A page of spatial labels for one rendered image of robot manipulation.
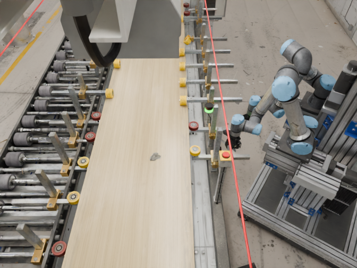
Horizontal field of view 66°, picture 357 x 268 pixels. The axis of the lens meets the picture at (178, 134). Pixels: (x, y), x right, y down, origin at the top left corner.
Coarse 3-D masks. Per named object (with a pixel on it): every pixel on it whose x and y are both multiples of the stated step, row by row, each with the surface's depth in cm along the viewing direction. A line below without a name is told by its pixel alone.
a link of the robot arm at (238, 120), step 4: (236, 116) 175; (240, 116) 175; (232, 120) 176; (236, 120) 173; (240, 120) 172; (244, 120) 175; (232, 124) 177; (236, 124) 174; (240, 124) 174; (232, 128) 179; (236, 128) 177; (240, 128) 175; (236, 132) 180
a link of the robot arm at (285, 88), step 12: (288, 72) 142; (276, 84) 140; (288, 84) 137; (276, 96) 144; (288, 96) 141; (288, 108) 149; (300, 108) 150; (288, 120) 155; (300, 120) 153; (300, 132) 157; (312, 132) 166; (300, 144) 159; (312, 144) 161
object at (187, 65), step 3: (186, 63) 265; (189, 63) 265; (213, 63) 265; (219, 63) 265; (222, 63) 265; (225, 63) 265; (228, 63) 265; (231, 63) 265; (186, 66) 264; (189, 66) 264; (192, 66) 264; (195, 66) 264; (198, 66) 264; (201, 66) 264; (213, 66) 264; (219, 66) 264; (222, 66) 264; (225, 66) 264; (228, 66) 264; (231, 66) 264
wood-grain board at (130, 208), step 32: (128, 64) 275; (160, 64) 274; (128, 96) 242; (160, 96) 242; (128, 128) 216; (160, 128) 216; (96, 160) 195; (128, 160) 195; (160, 160) 195; (96, 192) 178; (128, 192) 178; (160, 192) 178; (96, 224) 163; (128, 224) 163; (160, 224) 163; (192, 224) 163; (64, 256) 151; (96, 256) 151; (128, 256) 151; (160, 256) 151; (192, 256) 151
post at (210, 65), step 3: (210, 63) 229; (210, 66) 230; (207, 69) 235; (210, 69) 232; (207, 72) 235; (210, 72) 234; (207, 75) 236; (210, 75) 236; (207, 78) 239; (210, 78) 239; (207, 81) 241; (210, 81) 241; (207, 90) 249; (207, 93) 251
